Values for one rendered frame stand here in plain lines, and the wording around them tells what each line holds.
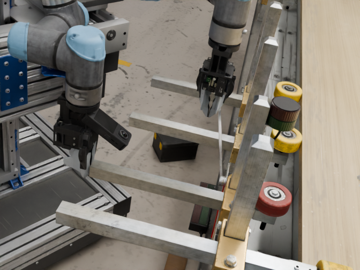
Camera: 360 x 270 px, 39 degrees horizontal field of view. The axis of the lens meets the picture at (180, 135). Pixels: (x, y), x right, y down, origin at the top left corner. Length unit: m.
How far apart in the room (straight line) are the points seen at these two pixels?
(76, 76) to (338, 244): 0.62
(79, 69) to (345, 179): 0.66
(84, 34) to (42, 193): 1.15
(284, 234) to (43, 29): 0.85
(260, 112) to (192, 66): 2.50
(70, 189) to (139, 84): 1.29
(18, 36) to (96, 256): 1.24
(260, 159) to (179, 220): 1.52
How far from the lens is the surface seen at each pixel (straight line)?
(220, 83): 1.13
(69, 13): 1.13
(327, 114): 1.49
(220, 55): 1.10
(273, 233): 1.45
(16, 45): 1.05
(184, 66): 3.49
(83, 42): 0.98
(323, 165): 1.27
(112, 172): 1.15
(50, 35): 1.03
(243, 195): 0.84
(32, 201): 2.02
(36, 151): 2.25
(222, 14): 1.08
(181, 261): 2.04
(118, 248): 2.14
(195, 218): 1.30
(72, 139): 1.11
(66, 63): 1.01
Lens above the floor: 1.61
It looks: 35 degrees down
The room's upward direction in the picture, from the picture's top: 11 degrees clockwise
